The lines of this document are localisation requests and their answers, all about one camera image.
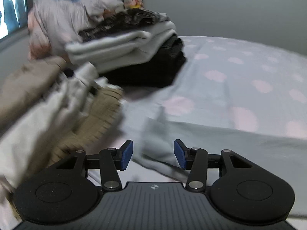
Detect white crumpled clothes pile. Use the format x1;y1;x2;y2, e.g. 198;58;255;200
26;0;124;60

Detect white folded garment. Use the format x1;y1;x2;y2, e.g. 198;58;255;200
68;35;179;73
65;20;178;53

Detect window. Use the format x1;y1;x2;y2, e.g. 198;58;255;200
0;0;96;41

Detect black folded garment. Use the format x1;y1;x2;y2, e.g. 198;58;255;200
104;37;187;88

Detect khaki ribbed garment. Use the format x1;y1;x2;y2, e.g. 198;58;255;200
49;86;125;166

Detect beige garment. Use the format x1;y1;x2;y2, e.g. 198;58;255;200
0;56;68;127

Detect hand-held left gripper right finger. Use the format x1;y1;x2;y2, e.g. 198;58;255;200
174;139;255;193

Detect dark floral folded garment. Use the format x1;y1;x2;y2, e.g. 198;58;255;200
78;8;168;41

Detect light blue garment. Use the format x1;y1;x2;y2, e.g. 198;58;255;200
121;103;307;217

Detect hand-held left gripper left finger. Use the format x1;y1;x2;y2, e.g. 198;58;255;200
58;139;133;191

